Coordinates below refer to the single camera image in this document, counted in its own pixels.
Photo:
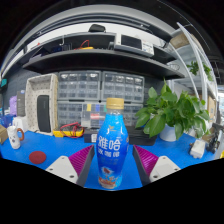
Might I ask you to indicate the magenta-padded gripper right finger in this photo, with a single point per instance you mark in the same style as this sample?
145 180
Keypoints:
163 167

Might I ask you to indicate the black rectangular speaker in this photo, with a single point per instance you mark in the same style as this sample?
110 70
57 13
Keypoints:
43 113

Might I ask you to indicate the white power adapter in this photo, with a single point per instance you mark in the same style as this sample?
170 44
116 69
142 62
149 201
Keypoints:
197 149

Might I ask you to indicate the black box with white label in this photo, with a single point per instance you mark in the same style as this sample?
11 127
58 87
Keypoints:
90 136

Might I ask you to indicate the plain black case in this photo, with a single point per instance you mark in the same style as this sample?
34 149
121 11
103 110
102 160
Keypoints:
141 137

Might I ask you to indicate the flat round red coaster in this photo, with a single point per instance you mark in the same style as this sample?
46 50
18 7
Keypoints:
37 157

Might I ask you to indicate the white dotted storage bin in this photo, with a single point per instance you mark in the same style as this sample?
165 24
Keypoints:
31 106

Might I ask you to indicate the teal plastic bin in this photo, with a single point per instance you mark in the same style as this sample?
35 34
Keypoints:
3 82

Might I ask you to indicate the yellow multimeter with red leads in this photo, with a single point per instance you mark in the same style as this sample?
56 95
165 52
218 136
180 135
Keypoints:
68 131

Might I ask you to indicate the blue carton box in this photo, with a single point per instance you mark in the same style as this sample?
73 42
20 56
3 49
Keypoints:
7 120

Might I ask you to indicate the white metal rack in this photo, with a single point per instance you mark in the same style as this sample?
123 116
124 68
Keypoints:
200 70

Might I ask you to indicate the dark grey upright box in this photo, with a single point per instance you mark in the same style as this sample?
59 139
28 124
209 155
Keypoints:
21 103

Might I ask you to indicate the green potted plant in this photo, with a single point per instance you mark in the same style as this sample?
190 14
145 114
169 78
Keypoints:
166 110

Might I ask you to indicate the small white box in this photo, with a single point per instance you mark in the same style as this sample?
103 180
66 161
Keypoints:
21 123

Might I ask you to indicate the dark wall shelf unit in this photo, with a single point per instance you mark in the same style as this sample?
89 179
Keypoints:
100 61

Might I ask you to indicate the grey small-parts drawer cabinet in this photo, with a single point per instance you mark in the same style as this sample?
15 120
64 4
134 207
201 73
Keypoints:
122 86
69 113
79 85
131 115

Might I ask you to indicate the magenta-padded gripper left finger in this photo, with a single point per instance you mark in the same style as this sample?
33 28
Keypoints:
61 168

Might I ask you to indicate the blue drink bottle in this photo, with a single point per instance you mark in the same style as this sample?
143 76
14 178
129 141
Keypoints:
112 146

